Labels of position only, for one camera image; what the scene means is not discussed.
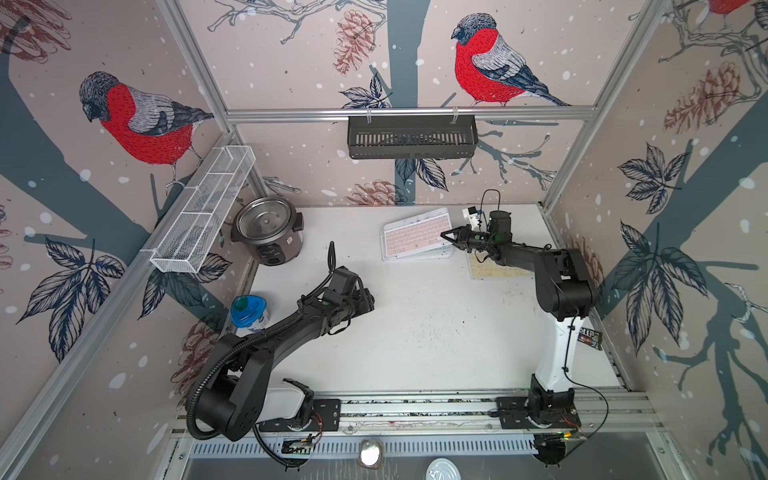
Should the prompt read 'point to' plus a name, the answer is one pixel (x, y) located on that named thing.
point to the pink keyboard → (417, 234)
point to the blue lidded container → (249, 311)
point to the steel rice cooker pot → (270, 227)
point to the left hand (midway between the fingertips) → (372, 296)
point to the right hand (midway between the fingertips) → (445, 233)
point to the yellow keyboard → (490, 269)
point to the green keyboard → (436, 253)
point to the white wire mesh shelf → (180, 242)
